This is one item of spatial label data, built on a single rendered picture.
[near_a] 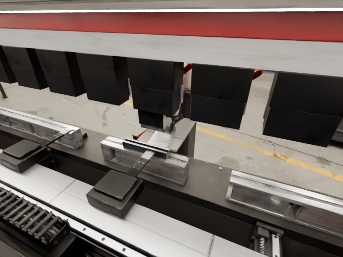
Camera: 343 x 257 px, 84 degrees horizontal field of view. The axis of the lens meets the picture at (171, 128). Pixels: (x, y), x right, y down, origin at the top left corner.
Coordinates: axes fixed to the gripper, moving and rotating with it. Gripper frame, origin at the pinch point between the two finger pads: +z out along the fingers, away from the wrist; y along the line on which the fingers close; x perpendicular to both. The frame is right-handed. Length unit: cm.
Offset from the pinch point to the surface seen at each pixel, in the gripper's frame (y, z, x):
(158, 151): 2.0, 10.4, -7.8
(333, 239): 60, 26, -7
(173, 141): 5.7, 5.1, -1.8
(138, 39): -1.4, -18.2, -34.4
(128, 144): -11.7, 9.8, -6.4
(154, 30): 3.5, -19.6, -36.3
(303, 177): 112, 8, 151
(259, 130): 75, -46, 215
